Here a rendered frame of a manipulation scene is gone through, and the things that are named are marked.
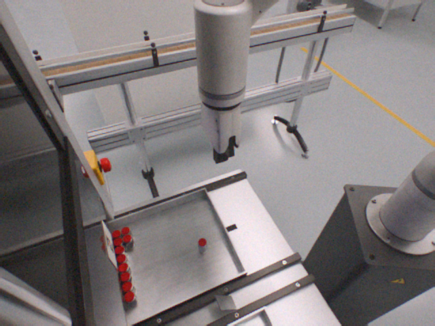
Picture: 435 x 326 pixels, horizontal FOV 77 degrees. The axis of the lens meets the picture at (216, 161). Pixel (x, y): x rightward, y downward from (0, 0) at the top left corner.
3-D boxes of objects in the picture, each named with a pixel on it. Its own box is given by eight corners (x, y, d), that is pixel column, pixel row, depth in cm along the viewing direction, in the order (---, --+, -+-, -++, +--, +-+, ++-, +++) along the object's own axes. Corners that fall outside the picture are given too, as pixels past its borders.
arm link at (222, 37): (201, 65, 52) (195, 94, 45) (197, -15, 42) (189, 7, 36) (246, 67, 51) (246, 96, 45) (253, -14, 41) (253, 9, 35)
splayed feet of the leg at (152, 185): (154, 213, 178) (151, 201, 168) (137, 160, 209) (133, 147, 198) (166, 208, 181) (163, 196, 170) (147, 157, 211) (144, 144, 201)
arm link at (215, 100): (190, 73, 50) (191, 87, 52) (209, 100, 44) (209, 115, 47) (232, 64, 52) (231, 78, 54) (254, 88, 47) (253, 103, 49)
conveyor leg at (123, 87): (144, 183, 185) (111, 83, 128) (141, 174, 191) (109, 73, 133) (157, 178, 188) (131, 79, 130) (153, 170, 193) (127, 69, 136)
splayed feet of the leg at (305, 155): (302, 160, 209) (307, 147, 199) (268, 121, 240) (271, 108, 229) (311, 157, 211) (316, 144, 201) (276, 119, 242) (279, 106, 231)
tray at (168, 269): (100, 345, 57) (94, 341, 54) (85, 237, 72) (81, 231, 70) (247, 277, 66) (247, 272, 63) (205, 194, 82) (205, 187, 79)
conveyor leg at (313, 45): (289, 136, 216) (315, 39, 159) (283, 129, 221) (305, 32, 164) (298, 133, 218) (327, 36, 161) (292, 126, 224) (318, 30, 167)
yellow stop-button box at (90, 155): (77, 193, 72) (66, 176, 67) (75, 174, 77) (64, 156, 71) (107, 184, 74) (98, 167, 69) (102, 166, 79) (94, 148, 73)
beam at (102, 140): (95, 155, 154) (88, 140, 145) (93, 146, 158) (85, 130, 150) (327, 89, 196) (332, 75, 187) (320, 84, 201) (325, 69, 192)
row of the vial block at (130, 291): (130, 309, 61) (125, 303, 57) (115, 240, 72) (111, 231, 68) (140, 305, 61) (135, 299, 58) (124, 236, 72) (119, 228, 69)
